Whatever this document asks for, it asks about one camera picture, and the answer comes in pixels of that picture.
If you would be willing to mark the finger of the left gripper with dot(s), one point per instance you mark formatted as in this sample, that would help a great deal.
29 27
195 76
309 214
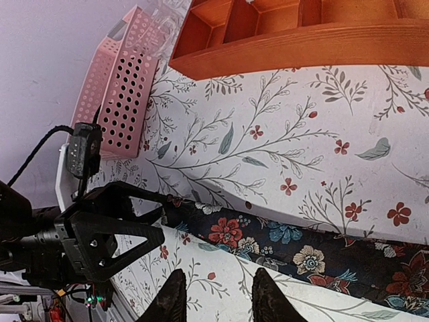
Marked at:
140 198

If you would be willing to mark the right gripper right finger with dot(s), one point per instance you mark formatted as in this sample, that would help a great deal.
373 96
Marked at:
269 304

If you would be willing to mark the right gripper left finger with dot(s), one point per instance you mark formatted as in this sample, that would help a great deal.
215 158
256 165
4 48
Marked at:
170 303

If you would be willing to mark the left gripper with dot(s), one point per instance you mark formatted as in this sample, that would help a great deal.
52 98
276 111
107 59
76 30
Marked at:
54 248

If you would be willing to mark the dark floral tie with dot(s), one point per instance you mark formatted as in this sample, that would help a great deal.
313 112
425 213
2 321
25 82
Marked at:
393 274

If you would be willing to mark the pink plastic basket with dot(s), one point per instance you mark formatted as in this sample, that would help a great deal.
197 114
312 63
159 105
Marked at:
117 85

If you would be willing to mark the clear plastic cup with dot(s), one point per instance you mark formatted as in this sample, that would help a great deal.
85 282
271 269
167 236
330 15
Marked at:
161 30

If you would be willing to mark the orange wooden compartment tray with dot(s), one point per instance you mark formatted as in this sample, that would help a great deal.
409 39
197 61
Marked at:
222 38

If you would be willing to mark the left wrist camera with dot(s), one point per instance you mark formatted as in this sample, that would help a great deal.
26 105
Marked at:
79 160

